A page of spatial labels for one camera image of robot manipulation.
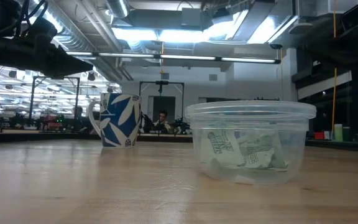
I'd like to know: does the blue white floral mug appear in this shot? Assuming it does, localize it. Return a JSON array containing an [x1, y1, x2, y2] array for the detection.
[[87, 92, 142, 148]]

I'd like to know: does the silver ventilation duct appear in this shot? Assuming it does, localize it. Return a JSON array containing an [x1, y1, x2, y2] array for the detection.
[[106, 0, 131, 19]]

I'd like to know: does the clear round plastic container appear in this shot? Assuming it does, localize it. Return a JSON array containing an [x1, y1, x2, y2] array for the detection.
[[184, 100, 317, 187]]

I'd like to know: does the green white stevia packet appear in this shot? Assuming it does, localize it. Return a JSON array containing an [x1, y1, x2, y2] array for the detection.
[[239, 132, 290, 170], [200, 129, 245, 167]]

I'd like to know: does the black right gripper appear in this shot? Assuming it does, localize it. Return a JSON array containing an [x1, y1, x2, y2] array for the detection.
[[305, 1, 358, 75]]

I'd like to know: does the long ceiling light bar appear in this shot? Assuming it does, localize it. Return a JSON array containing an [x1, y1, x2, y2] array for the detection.
[[65, 51, 282, 65]]

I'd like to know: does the person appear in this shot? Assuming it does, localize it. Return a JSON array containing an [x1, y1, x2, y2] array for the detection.
[[152, 110, 173, 134]]

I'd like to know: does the green cylinder container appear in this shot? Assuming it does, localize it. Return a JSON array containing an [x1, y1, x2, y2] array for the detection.
[[333, 123, 344, 142]]

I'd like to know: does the black background rig frame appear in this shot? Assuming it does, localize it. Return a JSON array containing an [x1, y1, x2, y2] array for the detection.
[[29, 75, 81, 125], [139, 80, 185, 131]]

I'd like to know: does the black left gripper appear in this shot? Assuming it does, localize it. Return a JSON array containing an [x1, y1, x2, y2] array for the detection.
[[0, 17, 94, 78]]

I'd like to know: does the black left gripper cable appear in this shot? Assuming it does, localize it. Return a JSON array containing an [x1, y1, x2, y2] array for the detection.
[[12, 0, 48, 30]]

